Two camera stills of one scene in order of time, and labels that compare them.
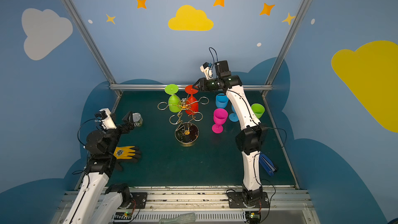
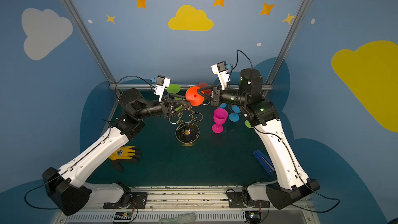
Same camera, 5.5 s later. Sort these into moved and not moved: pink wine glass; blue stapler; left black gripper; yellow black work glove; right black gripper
Moved: left black gripper; right black gripper
Not moved: pink wine glass; blue stapler; yellow black work glove
